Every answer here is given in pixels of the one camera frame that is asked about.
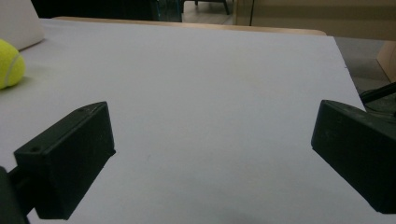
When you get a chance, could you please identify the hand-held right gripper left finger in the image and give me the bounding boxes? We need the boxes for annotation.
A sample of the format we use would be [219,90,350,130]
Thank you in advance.
[7,101,117,221]

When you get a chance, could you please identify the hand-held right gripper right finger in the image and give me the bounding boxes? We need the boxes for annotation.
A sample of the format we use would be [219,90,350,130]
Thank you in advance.
[310,99,396,215]

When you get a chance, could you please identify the yellow tennis ball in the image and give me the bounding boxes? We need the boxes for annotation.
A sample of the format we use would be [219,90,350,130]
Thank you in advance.
[0,38,26,91]

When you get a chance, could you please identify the black stand leg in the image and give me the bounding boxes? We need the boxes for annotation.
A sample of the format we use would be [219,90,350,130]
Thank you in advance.
[360,81,396,105]

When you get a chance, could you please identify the beige cabinet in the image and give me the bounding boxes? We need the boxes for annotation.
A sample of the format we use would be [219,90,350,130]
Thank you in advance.
[233,0,396,41]

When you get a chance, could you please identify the white box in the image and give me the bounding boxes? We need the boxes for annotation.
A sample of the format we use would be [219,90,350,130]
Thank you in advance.
[0,0,46,51]

